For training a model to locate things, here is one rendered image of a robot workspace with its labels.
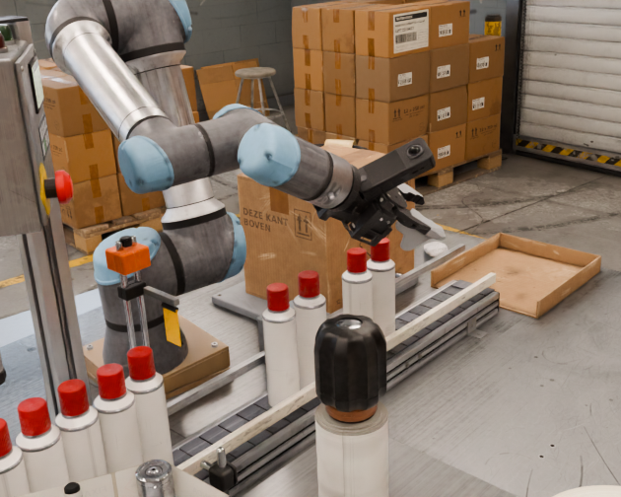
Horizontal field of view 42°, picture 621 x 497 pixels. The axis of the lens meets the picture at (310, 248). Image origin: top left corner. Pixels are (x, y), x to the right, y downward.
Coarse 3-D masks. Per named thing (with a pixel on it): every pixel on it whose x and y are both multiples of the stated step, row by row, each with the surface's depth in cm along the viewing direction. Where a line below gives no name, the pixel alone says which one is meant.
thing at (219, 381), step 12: (444, 252) 163; (456, 252) 165; (432, 264) 159; (408, 276) 154; (396, 288) 151; (336, 312) 140; (252, 360) 126; (264, 360) 128; (228, 372) 123; (240, 372) 124; (204, 384) 120; (216, 384) 120; (180, 396) 117; (192, 396) 117; (168, 408) 114; (180, 408) 116
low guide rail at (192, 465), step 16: (480, 288) 161; (448, 304) 153; (416, 320) 146; (432, 320) 149; (400, 336) 142; (288, 400) 123; (304, 400) 125; (272, 416) 120; (240, 432) 116; (256, 432) 118; (208, 448) 113; (192, 464) 110
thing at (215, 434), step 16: (448, 288) 167; (464, 288) 167; (432, 304) 160; (464, 304) 160; (400, 320) 154; (416, 336) 148; (240, 416) 126; (256, 416) 126; (288, 416) 125; (208, 432) 122; (224, 432) 122; (272, 432) 122; (192, 448) 119; (240, 448) 118; (176, 464) 115
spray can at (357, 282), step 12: (348, 252) 133; (360, 252) 133; (348, 264) 134; (360, 264) 133; (348, 276) 134; (360, 276) 133; (372, 276) 135; (348, 288) 134; (360, 288) 133; (372, 288) 135; (348, 300) 135; (360, 300) 134; (372, 300) 136; (348, 312) 136; (360, 312) 135; (372, 312) 137
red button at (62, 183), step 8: (56, 176) 89; (64, 176) 89; (48, 184) 89; (56, 184) 89; (64, 184) 89; (72, 184) 91; (48, 192) 89; (56, 192) 90; (64, 192) 89; (72, 192) 90; (64, 200) 90
